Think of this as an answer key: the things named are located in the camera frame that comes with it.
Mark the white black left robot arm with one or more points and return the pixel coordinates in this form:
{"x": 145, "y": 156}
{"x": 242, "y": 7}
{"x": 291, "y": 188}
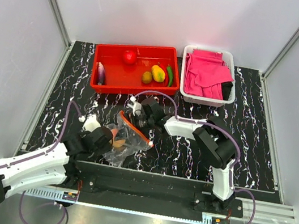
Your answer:
{"x": 52, "y": 165}

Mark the aluminium frame post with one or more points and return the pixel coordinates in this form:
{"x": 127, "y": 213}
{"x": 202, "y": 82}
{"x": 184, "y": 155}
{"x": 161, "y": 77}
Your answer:
{"x": 53, "y": 1}
{"x": 283, "y": 52}

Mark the clear zip top bag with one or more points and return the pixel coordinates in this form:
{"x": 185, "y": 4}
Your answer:
{"x": 135, "y": 141}

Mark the red fake apple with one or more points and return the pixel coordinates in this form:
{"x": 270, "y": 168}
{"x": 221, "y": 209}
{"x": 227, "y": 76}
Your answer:
{"x": 129, "y": 57}

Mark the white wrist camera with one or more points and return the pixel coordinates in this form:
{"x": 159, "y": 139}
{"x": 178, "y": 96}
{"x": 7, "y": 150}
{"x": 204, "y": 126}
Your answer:
{"x": 134, "y": 106}
{"x": 90, "y": 123}

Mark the red plastic tray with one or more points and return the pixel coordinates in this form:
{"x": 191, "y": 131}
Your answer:
{"x": 126, "y": 79}

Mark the orange fake peach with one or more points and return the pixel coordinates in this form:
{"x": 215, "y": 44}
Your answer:
{"x": 117, "y": 140}

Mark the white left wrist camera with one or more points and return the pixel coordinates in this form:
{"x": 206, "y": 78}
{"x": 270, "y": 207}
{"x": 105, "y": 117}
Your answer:
{"x": 90, "y": 123}

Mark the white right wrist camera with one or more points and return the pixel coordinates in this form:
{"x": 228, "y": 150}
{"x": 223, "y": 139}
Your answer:
{"x": 134, "y": 106}

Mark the white slotted cable duct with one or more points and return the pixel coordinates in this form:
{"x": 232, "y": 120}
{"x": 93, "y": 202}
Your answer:
{"x": 53, "y": 194}

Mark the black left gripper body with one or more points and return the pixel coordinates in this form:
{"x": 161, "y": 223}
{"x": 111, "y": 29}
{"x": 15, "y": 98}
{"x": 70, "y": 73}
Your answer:
{"x": 100, "y": 151}

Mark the right aluminium frame post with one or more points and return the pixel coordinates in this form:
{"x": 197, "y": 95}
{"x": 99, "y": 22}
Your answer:
{"x": 283, "y": 52}

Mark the pink cloth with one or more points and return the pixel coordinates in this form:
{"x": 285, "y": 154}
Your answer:
{"x": 207, "y": 75}

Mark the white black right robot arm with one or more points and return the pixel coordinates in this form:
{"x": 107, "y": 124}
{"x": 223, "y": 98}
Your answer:
{"x": 220, "y": 148}

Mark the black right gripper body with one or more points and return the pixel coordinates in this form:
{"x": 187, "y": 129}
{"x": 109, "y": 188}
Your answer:
{"x": 144, "y": 122}

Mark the red fake chili pepper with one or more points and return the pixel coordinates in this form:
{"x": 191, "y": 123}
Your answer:
{"x": 166, "y": 78}

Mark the white plastic basket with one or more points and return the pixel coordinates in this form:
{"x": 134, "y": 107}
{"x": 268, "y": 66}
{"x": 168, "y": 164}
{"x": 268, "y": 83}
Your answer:
{"x": 228, "y": 59}

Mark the purple fake eggplant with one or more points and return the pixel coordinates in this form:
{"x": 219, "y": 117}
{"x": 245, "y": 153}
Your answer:
{"x": 100, "y": 77}

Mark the left aluminium frame post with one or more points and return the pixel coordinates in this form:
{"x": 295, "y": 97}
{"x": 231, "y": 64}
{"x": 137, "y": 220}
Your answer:
{"x": 53, "y": 1}

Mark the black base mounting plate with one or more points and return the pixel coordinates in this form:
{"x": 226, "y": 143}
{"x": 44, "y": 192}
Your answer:
{"x": 148, "y": 193}

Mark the green fake chili pepper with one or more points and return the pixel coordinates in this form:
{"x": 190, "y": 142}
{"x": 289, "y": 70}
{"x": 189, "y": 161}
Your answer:
{"x": 170, "y": 75}

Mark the yellow green fake mango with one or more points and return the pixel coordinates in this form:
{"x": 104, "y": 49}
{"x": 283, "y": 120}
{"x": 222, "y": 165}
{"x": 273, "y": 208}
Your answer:
{"x": 158, "y": 74}

